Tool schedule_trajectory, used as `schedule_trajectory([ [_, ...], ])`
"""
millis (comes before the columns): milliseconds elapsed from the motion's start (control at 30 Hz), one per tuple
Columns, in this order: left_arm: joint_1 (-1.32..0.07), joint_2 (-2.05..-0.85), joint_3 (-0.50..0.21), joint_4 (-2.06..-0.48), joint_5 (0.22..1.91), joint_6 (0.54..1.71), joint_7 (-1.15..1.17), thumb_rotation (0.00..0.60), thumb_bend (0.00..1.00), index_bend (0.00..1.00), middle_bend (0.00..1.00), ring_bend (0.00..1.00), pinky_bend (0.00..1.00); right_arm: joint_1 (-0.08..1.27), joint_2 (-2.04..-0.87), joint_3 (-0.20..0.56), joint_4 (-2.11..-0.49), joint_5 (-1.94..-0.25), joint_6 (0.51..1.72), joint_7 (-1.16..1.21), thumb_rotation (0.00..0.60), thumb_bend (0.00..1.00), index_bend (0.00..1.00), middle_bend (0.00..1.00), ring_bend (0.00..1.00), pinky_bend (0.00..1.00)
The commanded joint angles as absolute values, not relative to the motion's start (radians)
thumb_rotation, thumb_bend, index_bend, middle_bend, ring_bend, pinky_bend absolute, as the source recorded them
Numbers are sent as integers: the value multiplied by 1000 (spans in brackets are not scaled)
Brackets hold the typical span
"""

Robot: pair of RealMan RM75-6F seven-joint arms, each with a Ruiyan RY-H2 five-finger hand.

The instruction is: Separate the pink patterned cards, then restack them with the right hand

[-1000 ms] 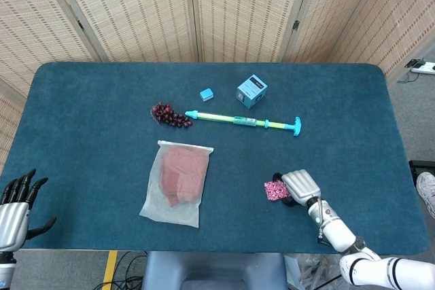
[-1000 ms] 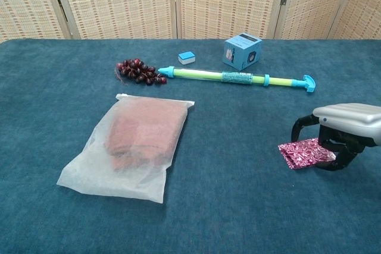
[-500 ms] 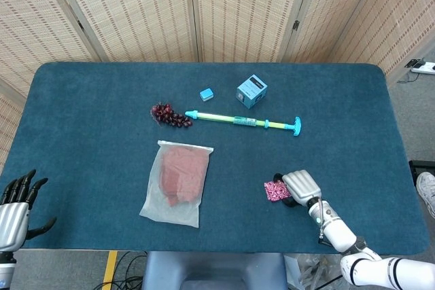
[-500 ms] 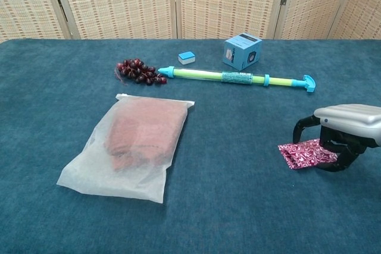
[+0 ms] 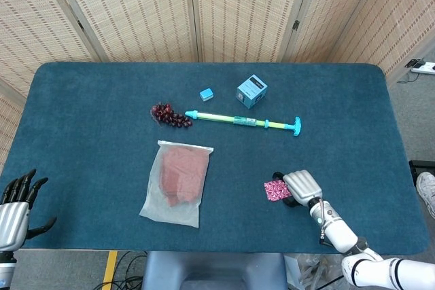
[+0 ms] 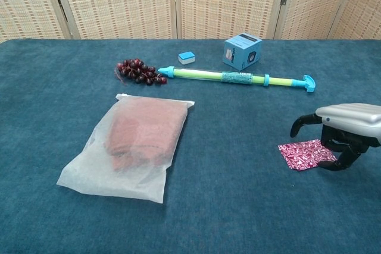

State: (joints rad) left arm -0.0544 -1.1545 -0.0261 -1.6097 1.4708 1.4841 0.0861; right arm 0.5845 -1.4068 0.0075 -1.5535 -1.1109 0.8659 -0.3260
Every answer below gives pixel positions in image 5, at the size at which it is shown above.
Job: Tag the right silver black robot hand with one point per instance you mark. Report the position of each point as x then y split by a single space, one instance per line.
302 186

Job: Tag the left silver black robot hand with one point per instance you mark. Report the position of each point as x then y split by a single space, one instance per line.
12 222

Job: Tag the pink patterned card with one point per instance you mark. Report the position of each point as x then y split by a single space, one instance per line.
273 191

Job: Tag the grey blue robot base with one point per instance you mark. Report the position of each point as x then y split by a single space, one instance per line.
210 269

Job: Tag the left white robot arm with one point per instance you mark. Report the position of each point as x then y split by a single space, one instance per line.
6 268

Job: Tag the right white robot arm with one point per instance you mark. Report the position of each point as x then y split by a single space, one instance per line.
336 232

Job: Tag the clear crumpled plastic bag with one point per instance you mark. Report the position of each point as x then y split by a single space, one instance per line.
312 271

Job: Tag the woven bamboo screen panel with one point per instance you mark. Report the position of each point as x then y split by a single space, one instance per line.
8 127
136 11
329 21
244 11
34 21
401 21

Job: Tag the green cyan toy water pump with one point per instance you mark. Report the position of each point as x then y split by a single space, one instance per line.
221 118

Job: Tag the light blue cardboard cube box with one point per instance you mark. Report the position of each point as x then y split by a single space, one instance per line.
249 93

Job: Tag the blue felt table cloth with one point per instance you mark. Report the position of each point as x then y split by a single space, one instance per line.
85 133

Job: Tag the red folded cloth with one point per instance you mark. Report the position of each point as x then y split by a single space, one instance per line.
183 174

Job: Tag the black box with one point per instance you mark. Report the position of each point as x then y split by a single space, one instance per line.
421 166

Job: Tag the white sneaker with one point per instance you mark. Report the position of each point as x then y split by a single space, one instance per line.
426 188

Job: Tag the small blue white box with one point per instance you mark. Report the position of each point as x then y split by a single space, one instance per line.
206 94

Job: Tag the frosted plastic zip bag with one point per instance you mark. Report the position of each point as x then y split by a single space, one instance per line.
153 205

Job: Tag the dark red grape bunch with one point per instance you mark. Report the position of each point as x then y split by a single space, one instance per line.
166 115

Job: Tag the black screen hinge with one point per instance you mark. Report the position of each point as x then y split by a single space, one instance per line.
295 25
80 25

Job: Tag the black plug adapter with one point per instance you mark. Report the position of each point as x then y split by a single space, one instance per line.
413 63

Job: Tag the white power strip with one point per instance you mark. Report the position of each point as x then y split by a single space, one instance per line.
425 67

